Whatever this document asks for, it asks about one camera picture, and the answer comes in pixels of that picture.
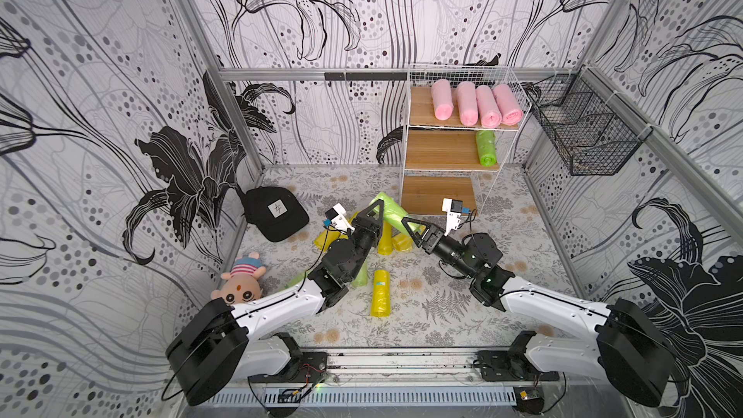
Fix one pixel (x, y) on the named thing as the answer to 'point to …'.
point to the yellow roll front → (381, 294)
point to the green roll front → (394, 213)
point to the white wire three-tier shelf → (440, 158)
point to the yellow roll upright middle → (385, 242)
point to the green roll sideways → (487, 147)
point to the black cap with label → (275, 213)
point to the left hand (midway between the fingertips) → (391, 208)
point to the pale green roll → (362, 278)
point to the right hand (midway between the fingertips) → (408, 222)
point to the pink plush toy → (242, 285)
